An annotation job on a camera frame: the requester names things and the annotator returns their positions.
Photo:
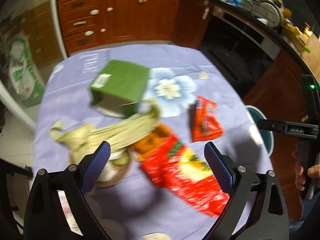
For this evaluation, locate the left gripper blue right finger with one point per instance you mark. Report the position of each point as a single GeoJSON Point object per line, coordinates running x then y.
{"type": "Point", "coordinates": [221, 166]}

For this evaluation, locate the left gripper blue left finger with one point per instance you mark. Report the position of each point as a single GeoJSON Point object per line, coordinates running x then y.
{"type": "Point", "coordinates": [92, 165]}

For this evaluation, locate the white tissue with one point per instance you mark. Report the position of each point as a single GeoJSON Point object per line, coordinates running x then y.
{"type": "Point", "coordinates": [110, 170]}

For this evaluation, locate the green fruit peel slice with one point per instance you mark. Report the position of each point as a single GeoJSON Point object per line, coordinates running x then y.
{"type": "Point", "coordinates": [122, 159]}

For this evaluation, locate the dried corn husk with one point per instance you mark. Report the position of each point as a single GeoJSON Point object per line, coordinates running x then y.
{"type": "Point", "coordinates": [86, 138]}

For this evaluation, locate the orange peel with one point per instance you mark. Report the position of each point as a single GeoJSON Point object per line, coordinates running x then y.
{"type": "Point", "coordinates": [146, 147]}

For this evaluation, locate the red foil snack bag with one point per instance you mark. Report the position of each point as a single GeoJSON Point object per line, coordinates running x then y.
{"type": "Point", "coordinates": [176, 167]}

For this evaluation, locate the orange red snack packet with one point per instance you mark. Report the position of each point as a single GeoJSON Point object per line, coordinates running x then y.
{"type": "Point", "coordinates": [205, 125]}

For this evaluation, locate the green cardboard box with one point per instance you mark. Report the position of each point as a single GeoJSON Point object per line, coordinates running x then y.
{"type": "Point", "coordinates": [119, 87]}

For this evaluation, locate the wooden kitchen cabinets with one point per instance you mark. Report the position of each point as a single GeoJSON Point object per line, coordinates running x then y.
{"type": "Point", "coordinates": [87, 24]}

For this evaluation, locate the purple floral tablecloth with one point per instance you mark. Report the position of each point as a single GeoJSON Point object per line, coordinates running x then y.
{"type": "Point", "coordinates": [143, 100]}

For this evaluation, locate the built-in black oven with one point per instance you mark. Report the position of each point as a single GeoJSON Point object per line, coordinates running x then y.
{"type": "Point", "coordinates": [239, 51]}

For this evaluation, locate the green white rice sack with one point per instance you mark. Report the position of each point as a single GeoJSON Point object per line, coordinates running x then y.
{"type": "Point", "coordinates": [23, 73]}

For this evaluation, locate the dish rack with plates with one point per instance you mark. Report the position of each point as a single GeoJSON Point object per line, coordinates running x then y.
{"type": "Point", "coordinates": [267, 11]}

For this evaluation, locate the glass sliding door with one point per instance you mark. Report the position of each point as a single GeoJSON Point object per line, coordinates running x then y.
{"type": "Point", "coordinates": [31, 46]}

